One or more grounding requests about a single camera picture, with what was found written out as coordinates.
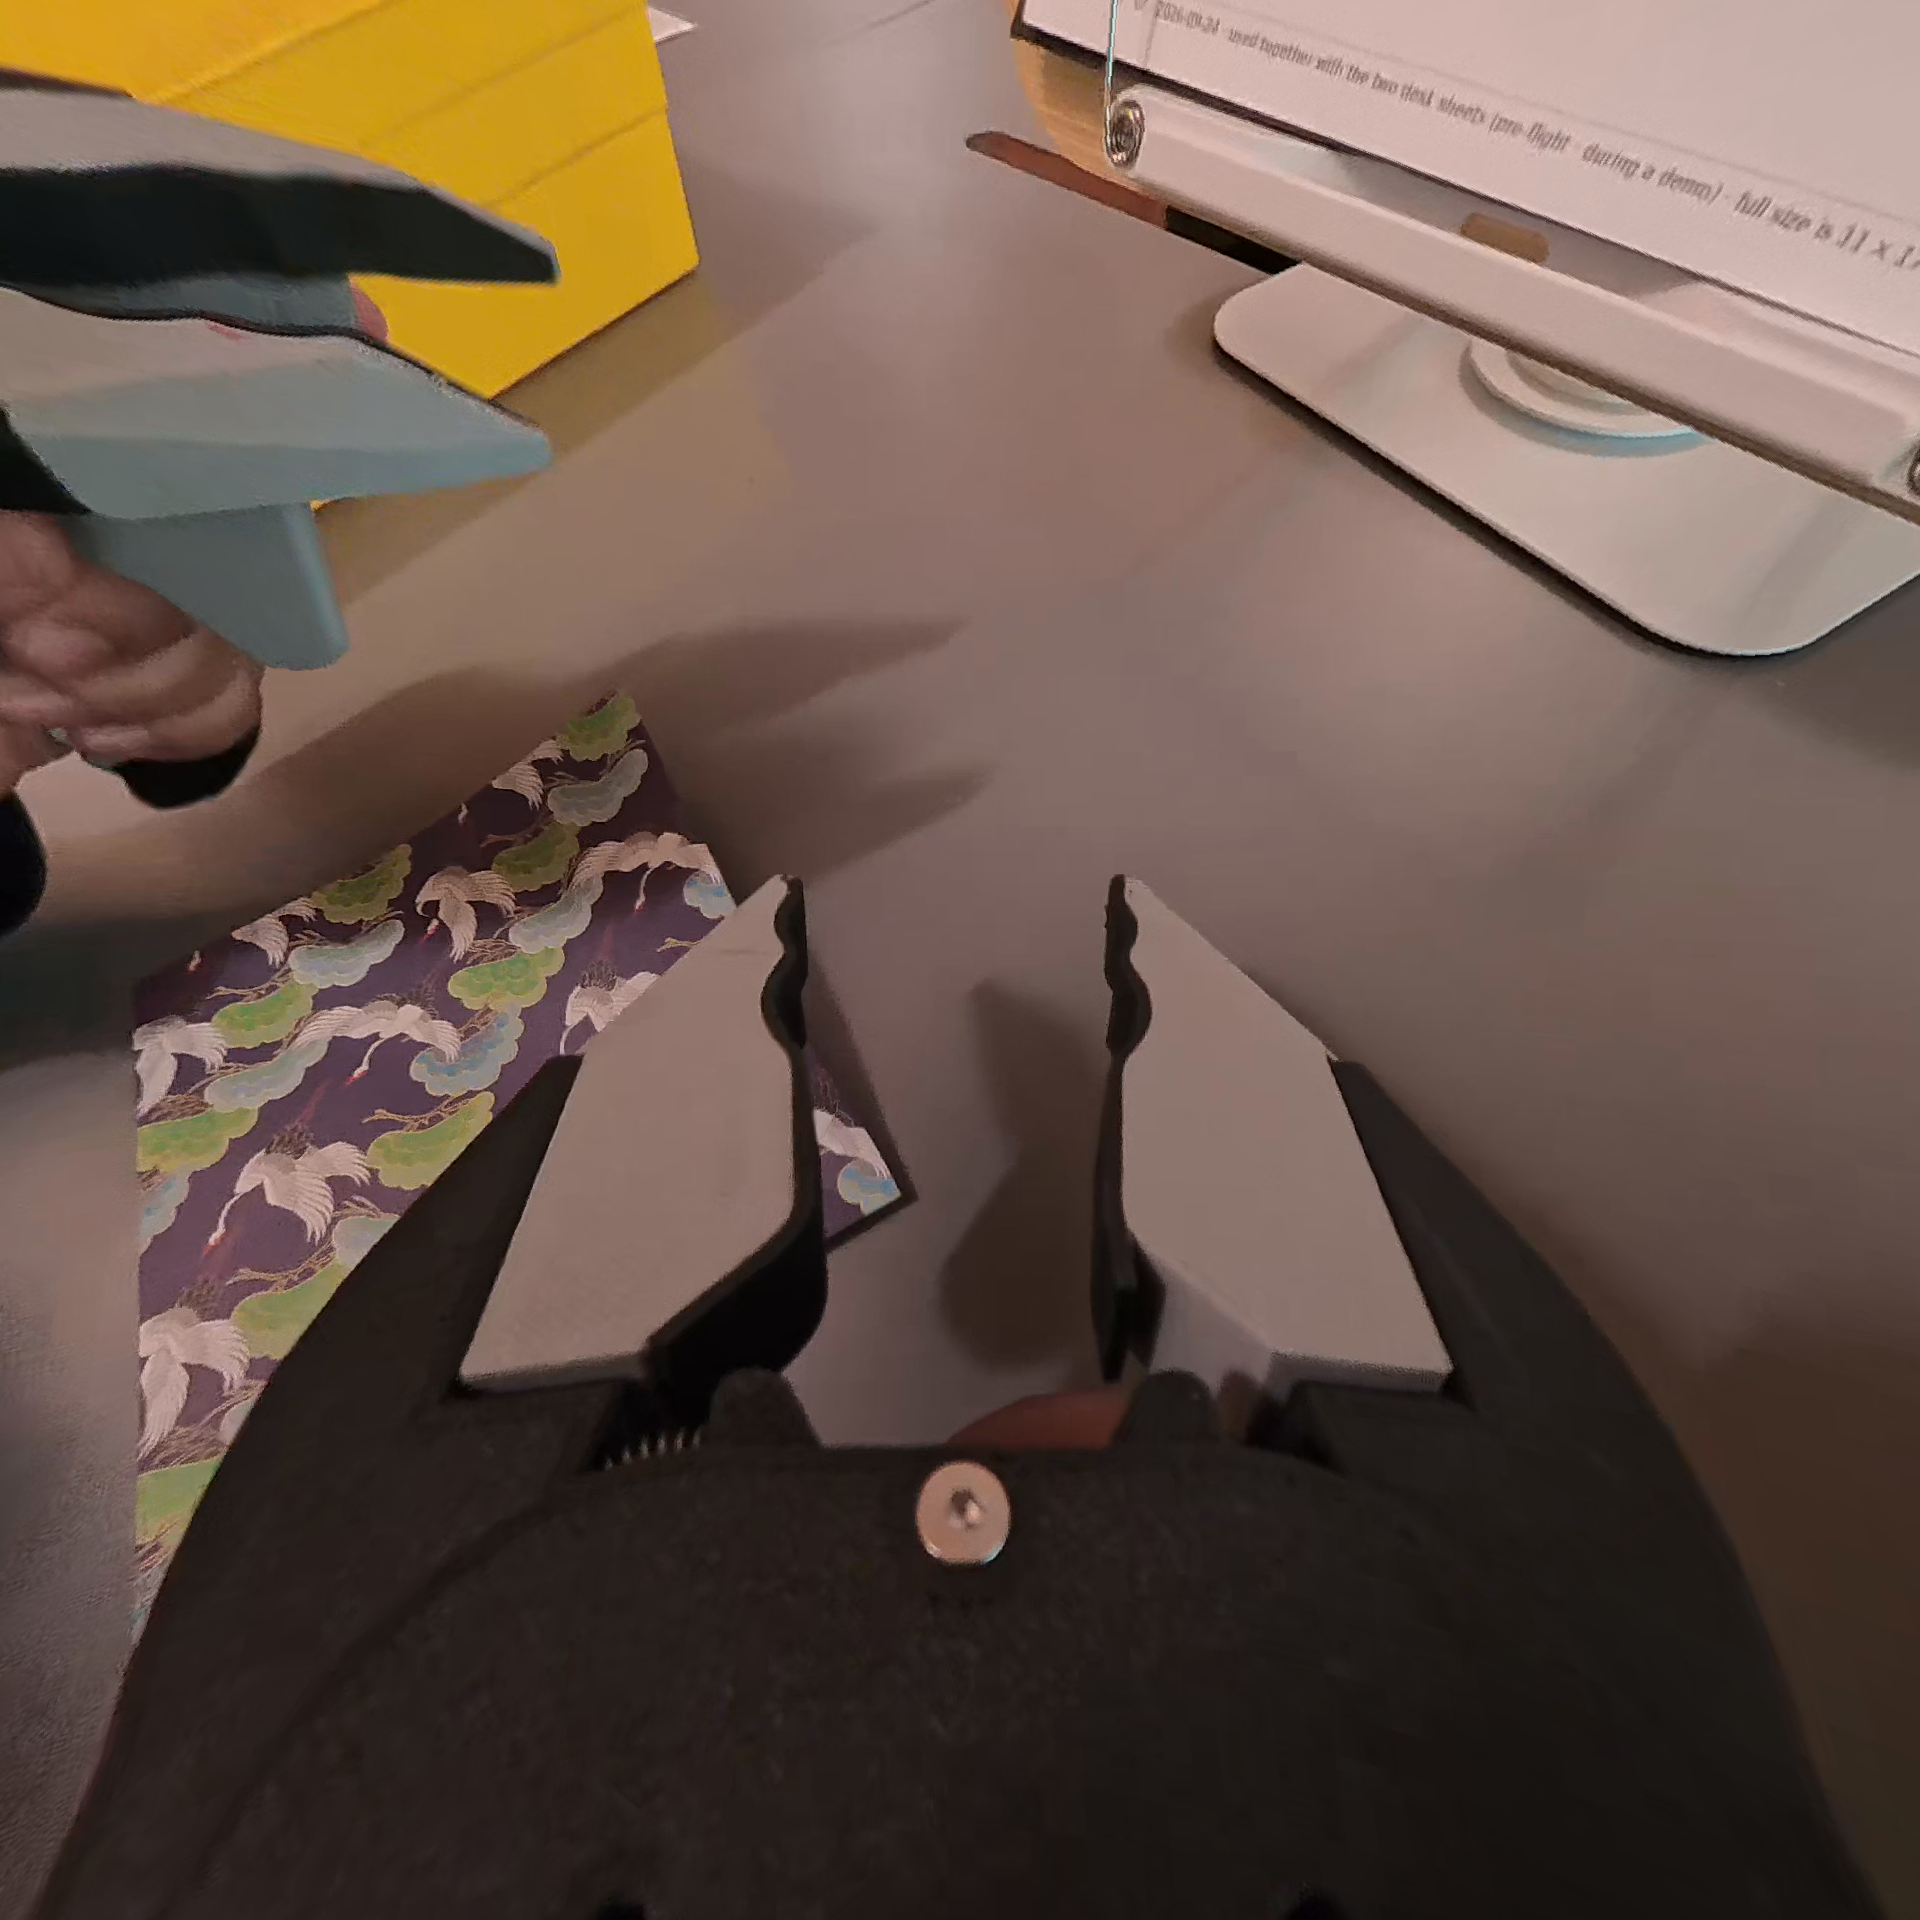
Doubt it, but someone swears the metal wire page holder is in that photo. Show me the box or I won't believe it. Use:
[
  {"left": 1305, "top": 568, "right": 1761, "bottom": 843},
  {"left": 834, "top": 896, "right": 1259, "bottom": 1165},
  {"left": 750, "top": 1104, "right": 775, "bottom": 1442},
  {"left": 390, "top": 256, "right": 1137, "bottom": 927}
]
[{"left": 1099, "top": 0, "right": 1151, "bottom": 163}]

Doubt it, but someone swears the crane patterned origami paper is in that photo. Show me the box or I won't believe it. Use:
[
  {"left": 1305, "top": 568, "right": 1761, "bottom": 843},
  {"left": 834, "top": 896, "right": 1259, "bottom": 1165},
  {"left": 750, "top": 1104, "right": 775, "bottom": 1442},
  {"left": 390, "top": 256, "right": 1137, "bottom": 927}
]
[{"left": 133, "top": 690, "right": 916, "bottom": 1637}]

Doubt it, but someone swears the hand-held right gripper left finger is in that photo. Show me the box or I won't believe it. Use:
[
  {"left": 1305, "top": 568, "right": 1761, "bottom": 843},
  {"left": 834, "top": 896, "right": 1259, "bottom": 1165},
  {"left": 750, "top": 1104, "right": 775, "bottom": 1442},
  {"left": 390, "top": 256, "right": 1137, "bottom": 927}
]
[{"left": 457, "top": 873, "right": 830, "bottom": 1390}]

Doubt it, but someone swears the wooden and white document stand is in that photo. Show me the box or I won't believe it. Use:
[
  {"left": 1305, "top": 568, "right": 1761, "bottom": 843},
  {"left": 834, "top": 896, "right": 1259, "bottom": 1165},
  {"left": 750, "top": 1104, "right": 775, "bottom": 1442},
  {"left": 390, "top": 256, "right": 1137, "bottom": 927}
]
[{"left": 1012, "top": 35, "right": 1920, "bottom": 655}]

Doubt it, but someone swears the person's left hand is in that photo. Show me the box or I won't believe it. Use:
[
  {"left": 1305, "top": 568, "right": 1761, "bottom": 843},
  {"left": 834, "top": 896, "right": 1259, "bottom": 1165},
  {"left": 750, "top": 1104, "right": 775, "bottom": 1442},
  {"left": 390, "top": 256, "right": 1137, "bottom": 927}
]
[{"left": 0, "top": 509, "right": 270, "bottom": 792}]

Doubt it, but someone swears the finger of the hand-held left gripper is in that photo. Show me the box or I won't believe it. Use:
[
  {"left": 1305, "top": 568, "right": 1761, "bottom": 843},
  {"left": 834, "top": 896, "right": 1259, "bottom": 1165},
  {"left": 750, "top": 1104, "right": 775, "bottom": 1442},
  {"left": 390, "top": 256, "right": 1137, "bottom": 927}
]
[
  {"left": 0, "top": 281, "right": 558, "bottom": 671},
  {"left": 0, "top": 71, "right": 562, "bottom": 289}
]

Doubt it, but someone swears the yellow plastic bin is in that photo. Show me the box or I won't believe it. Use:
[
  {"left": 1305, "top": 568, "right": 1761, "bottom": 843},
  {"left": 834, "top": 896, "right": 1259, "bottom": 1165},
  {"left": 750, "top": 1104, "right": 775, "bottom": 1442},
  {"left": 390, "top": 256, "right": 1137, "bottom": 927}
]
[{"left": 0, "top": 0, "right": 702, "bottom": 399}]

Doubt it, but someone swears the printed instruction sheet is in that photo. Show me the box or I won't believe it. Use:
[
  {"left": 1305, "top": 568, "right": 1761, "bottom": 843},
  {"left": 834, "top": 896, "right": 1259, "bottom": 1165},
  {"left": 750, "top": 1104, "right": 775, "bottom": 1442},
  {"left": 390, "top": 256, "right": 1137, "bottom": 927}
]
[{"left": 1019, "top": 0, "right": 1920, "bottom": 358}]

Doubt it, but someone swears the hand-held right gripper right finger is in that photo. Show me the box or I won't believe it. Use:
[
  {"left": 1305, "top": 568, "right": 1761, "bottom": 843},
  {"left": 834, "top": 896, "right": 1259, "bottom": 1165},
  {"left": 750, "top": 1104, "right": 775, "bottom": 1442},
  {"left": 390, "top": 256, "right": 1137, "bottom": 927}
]
[{"left": 1089, "top": 873, "right": 1454, "bottom": 1400}]

